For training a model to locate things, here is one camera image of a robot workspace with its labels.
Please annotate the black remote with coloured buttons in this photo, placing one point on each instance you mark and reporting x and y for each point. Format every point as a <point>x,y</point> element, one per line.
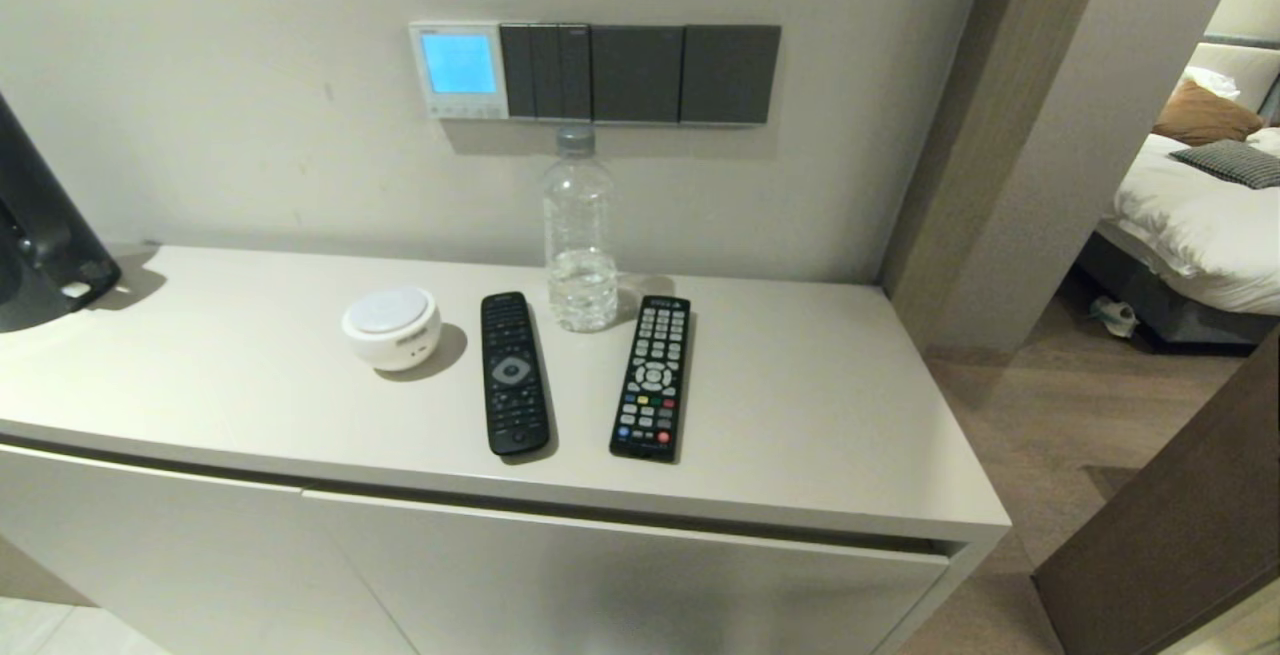
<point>652,375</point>

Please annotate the white wall thermostat panel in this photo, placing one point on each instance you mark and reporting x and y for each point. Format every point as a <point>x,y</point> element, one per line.
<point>458,65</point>

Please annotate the light wood door panel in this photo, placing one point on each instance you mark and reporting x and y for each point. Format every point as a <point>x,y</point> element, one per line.
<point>980,135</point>

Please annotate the clear plastic water bottle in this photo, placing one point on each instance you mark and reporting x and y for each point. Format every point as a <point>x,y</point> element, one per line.
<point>580,235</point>

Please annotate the black remote with grey pad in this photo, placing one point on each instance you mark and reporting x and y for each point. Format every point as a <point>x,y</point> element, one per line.
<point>513,373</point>

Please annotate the beige cabinet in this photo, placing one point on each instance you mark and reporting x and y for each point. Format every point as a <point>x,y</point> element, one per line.
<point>800,405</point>

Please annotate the white round smart speaker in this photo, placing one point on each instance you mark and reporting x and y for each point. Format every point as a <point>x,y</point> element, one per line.
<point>392,328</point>

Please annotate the beige cabinet door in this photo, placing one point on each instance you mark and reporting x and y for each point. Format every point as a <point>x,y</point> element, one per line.
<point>620,585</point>
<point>150,555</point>

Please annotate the white teal slipper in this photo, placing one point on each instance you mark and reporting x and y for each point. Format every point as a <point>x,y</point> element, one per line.
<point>1115,316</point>

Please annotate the dark grey bed base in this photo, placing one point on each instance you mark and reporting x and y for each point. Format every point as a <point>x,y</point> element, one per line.
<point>1200,327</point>

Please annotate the bed with white duvet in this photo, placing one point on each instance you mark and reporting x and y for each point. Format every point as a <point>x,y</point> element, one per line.
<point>1200,235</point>

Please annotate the dark brown wooden door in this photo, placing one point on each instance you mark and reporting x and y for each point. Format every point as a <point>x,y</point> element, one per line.
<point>1180,515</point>

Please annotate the brown pillow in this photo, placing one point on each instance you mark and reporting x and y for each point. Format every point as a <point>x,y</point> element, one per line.
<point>1205,115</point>

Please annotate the black electric kettle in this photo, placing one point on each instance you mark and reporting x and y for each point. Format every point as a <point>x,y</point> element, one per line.
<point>40,235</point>

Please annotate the checkered grey pillow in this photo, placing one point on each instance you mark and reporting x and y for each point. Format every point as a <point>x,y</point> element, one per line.
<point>1235,163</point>

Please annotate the white pillow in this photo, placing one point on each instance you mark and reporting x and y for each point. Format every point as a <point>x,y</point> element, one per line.
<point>1240,60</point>

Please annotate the grey headboard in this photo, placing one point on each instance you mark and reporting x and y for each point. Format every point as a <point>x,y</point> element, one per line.
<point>1250,39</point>

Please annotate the grey single switch panel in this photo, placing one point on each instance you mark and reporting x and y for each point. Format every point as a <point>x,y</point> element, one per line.
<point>730,75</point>
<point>637,75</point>

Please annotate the grey triple rocker switch panel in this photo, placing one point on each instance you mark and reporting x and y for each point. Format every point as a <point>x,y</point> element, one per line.
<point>545,72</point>

